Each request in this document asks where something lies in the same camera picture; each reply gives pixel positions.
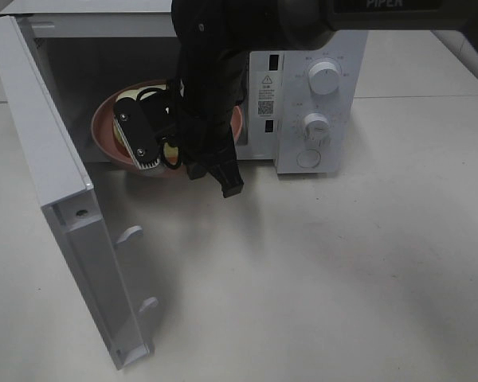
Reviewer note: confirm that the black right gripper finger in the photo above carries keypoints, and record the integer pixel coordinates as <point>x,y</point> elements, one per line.
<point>223,166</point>

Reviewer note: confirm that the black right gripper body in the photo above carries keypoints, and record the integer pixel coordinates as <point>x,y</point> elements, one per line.
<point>208,91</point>

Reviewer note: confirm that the round white door button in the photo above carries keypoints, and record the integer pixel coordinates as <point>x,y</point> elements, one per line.
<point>308,159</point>

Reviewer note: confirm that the pink round plate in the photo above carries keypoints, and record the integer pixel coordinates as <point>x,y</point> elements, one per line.
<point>103,133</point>

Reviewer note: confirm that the white microwave door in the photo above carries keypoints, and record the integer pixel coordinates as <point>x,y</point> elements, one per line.
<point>66,193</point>

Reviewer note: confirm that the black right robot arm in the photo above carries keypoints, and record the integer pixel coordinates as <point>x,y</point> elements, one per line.
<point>216,38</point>

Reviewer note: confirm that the white microwave oven body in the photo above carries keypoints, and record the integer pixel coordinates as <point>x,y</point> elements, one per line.
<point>97,48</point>

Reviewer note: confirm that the white lower timer knob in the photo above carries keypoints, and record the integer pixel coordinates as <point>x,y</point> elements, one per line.
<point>316,127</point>

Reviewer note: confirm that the white upper power knob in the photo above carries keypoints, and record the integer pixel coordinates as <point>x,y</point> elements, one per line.
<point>324,77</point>

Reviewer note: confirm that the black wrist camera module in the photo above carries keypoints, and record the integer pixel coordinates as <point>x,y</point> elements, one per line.
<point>137,131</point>

